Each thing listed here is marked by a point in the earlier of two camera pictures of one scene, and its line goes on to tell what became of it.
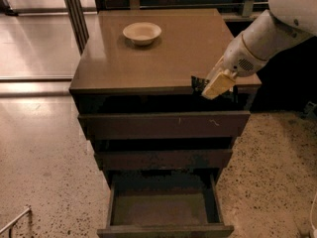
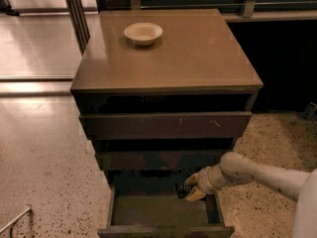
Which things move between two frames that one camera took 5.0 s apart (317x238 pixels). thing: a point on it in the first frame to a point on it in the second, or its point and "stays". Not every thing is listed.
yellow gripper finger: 217,69 to 193,179
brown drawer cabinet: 138,82 stays
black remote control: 199,84 to 182,189
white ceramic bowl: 142,33 stays
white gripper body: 240,59 to 205,180
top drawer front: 165,125 stays
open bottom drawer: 164,206 stays
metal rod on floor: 15,219 stays
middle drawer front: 163,159 stays
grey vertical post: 76,15 stays
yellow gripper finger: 221,83 to 195,195
